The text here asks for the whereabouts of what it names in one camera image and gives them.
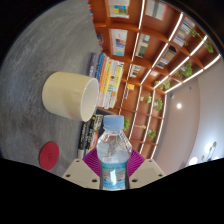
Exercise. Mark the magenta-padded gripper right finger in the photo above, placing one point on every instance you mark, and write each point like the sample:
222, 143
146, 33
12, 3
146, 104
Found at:
146, 171

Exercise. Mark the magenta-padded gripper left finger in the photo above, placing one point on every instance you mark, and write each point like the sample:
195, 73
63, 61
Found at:
80, 173

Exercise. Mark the clear blue-capped water bottle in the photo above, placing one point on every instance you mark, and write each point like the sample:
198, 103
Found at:
114, 153

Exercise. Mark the flat round red coaster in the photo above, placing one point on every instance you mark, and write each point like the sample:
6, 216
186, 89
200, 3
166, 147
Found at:
49, 156

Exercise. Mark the branched ceiling lamp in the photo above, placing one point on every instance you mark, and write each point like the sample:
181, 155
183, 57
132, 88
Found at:
208, 151

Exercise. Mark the round recessed ceiling light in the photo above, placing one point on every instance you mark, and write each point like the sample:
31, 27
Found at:
179, 106

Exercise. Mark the white ceramic mug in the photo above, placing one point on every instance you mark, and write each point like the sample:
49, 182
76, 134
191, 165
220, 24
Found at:
63, 95

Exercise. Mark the colourful book stack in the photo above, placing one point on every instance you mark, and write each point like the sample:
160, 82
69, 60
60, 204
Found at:
108, 81

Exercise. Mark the orange wooden shelf unit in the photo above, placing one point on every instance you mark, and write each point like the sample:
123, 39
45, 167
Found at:
150, 60

